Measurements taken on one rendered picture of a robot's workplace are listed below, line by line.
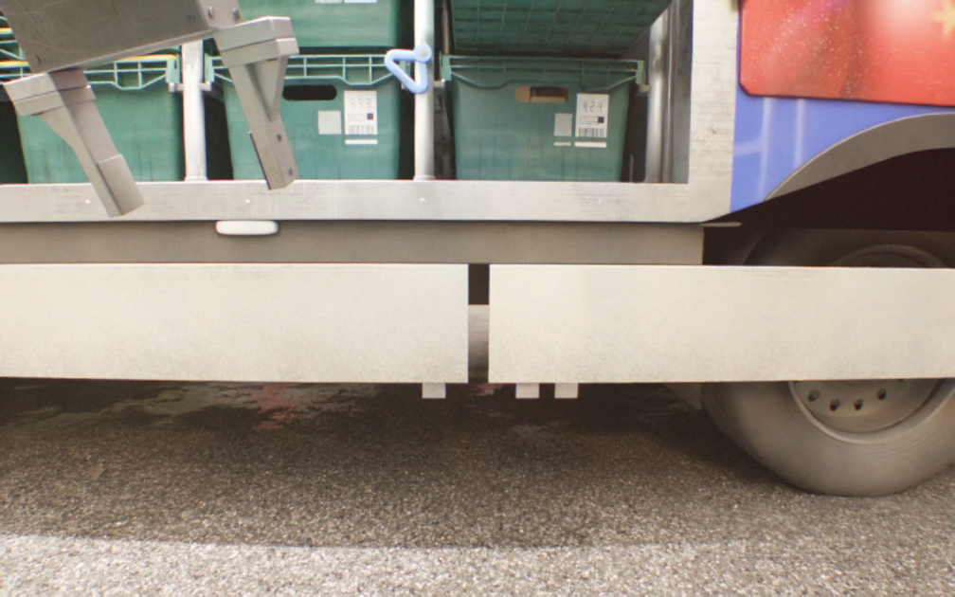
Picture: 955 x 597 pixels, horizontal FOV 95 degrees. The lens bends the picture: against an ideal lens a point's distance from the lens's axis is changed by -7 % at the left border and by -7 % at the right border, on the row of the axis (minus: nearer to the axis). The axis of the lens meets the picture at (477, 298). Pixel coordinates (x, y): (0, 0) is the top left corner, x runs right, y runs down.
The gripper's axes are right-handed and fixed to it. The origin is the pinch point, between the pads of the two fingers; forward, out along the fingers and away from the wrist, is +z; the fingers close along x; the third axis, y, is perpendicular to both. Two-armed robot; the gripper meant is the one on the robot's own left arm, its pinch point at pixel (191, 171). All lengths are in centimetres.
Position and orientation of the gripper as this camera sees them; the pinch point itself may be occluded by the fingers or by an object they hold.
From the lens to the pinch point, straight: 40.2
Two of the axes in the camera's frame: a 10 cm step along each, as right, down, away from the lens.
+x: -9.9, 1.1, 1.2
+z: 1.5, 8.6, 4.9
